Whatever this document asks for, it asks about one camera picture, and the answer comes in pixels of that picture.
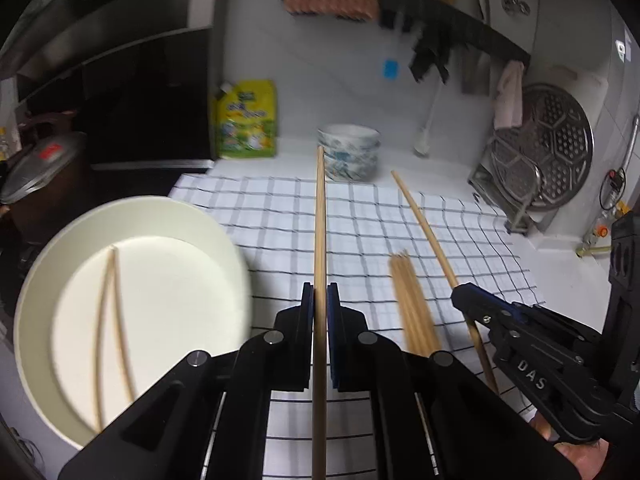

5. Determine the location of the pot with glass lid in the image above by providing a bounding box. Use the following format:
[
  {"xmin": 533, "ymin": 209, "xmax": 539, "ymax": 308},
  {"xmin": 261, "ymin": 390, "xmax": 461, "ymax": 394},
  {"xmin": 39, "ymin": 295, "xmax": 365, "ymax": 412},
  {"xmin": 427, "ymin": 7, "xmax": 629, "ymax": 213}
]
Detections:
[{"xmin": 0, "ymin": 130, "xmax": 91, "ymax": 231}]

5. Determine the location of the black checked white cloth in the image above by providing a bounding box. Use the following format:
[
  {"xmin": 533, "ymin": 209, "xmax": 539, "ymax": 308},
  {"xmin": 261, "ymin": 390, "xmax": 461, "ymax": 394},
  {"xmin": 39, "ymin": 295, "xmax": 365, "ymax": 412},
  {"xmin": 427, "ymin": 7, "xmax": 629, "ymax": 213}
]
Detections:
[{"xmin": 167, "ymin": 174, "xmax": 543, "ymax": 480}]

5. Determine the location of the yellow detergent pouch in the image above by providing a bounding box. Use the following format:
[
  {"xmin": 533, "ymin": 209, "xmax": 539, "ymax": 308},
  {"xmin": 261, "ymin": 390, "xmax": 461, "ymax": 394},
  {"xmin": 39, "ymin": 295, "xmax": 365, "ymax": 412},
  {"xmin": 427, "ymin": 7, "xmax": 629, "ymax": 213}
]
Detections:
[{"xmin": 214, "ymin": 79, "xmax": 279, "ymax": 161}]

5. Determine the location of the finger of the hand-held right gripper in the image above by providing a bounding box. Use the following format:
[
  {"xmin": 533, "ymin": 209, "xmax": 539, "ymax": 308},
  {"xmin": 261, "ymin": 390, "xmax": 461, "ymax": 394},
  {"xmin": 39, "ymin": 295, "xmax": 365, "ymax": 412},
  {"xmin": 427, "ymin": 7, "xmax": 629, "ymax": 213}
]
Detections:
[
  {"xmin": 450, "ymin": 282, "xmax": 621, "ymax": 443},
  {"xmin": 505, "ymin": 302, "xmax": 606, "ymax": 381}
]

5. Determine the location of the black hanging cloth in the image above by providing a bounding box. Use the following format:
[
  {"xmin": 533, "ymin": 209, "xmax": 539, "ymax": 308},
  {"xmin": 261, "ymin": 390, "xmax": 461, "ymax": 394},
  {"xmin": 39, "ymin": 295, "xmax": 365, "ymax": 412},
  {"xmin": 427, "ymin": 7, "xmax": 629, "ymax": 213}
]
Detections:
[{"xmin": 410, "ymin": 25, "xmax": 453, "ymax": 83}]

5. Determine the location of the pink hanging towel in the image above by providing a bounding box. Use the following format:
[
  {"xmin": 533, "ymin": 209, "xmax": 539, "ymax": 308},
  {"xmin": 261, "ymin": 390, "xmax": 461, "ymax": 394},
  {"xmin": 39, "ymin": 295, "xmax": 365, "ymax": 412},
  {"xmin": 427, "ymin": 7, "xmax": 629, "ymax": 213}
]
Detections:
[{"xmin": 494, "ymin": 60, "xmax": 526, "ymax": 130}]

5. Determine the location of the large white bowl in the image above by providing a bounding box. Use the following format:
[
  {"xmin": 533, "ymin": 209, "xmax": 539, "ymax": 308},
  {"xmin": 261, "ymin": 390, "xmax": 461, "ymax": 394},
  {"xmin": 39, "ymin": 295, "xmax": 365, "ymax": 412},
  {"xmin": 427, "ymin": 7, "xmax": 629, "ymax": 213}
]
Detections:
[{"xmin": 14, "ymin": 196, "xmax": 253, "ymax": 451}]

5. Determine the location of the bundle of wooden chopsticks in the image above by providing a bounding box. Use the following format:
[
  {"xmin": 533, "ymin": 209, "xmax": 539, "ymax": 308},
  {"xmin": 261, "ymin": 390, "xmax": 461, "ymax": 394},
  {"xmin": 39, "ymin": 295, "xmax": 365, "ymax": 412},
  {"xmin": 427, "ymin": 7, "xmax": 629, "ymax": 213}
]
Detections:
[{"xmin": 389, "ymin": 252, "xmax": 443, "ymax": 358}]

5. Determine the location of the white dish brush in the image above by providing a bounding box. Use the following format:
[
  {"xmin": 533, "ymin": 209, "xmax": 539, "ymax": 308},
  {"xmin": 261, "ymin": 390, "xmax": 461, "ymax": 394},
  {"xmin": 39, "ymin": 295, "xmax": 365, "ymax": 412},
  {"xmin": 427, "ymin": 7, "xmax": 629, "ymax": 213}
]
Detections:
[{"xmin": 412, "ymin": 80, "xmax": 446, "ymax": 157}]

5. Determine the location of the round metal steamer rack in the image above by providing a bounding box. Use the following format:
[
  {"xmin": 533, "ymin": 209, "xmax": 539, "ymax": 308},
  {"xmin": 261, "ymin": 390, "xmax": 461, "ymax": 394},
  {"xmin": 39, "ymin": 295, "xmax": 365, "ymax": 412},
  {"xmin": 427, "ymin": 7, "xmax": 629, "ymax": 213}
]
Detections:
[{"xmin": 487, "ymin": 82, "xmax": 595, "ymax": 211}]

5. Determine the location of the wooden chopstick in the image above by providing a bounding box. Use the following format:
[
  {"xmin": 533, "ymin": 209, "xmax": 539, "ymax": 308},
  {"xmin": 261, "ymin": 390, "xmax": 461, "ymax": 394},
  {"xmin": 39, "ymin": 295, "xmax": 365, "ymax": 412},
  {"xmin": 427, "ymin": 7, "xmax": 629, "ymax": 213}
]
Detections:
[
  {"xmin": 109, "ymin": 246, "xmax": 138, "ymax": 403},
  {"xmin": 391, "ymin": 170, "xmax": 501, "ymax": 396},
  {"xmin": 311, "ymin": 146, "xmax": 328, "ymax": 480},
  {"xmin": 94, "ymin": 246, "xmax": 117, "ymax": 433}
]

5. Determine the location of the blue patterned ceramic bowl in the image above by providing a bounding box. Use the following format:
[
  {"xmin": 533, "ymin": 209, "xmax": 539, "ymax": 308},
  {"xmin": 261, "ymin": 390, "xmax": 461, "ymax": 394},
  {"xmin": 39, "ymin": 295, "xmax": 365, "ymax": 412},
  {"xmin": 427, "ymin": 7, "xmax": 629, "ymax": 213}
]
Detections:
[
  {"xmin": 317, "ymin": 124, "xmax": 382, "ymax": 150},
  {"xmin": 324, "ymin": 154, "xmax": 379, "ymax": 183},
  {"xmin": 320, "ymin": 141, "xmax": 381, "ymax": 162}
]

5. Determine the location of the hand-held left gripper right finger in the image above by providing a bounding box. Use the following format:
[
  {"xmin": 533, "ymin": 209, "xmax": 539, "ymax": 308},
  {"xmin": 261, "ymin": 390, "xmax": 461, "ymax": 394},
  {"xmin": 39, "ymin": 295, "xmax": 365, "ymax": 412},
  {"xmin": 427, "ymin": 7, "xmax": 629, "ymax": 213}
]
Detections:
[{"xmin": 326, "ymin": 283, "xmax": 583, "ymax": 480}]

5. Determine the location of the black wall rail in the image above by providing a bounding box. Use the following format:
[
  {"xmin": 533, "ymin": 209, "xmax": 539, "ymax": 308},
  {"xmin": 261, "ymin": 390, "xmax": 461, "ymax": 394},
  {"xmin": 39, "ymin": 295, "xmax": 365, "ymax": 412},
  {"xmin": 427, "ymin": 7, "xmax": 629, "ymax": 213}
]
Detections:
[{"xmin": 377, "ymin": 0, "xmax": 532, "ymax": 66}]

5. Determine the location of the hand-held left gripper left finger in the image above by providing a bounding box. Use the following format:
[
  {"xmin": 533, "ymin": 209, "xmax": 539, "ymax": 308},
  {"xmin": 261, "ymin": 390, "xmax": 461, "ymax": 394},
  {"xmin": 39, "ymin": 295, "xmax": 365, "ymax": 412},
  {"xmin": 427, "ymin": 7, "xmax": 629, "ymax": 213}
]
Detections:
[{"xmin": 57, "ymin": 283, "xmax": 316, "ymax": 480}]

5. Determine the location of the black range hood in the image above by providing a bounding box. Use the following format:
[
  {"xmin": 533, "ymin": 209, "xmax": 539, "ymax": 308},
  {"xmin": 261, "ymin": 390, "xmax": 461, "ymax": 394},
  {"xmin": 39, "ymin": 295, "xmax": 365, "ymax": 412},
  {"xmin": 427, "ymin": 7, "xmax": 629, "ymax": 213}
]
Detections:
[{"xmin": 0, "ymin": 0, "xmax": 233, "ymax": 171}]

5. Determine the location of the gas pipe with valve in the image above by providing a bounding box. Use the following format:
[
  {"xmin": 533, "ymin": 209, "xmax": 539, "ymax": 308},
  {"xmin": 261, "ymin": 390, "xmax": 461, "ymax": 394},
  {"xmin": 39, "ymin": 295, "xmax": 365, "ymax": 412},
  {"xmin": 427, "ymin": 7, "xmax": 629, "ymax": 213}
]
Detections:
[{"xmin": 575, "ymin": 112, "xmax": 640, "ymax": 261}]

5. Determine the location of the person's right hand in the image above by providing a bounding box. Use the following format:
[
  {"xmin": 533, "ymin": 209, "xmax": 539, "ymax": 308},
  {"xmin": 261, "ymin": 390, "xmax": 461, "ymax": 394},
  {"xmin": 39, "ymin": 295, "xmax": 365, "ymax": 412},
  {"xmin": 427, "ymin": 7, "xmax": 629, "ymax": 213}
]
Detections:
[{"xmin": 530, "ymin": 412, "xmax": 611, "ymax": 480}]

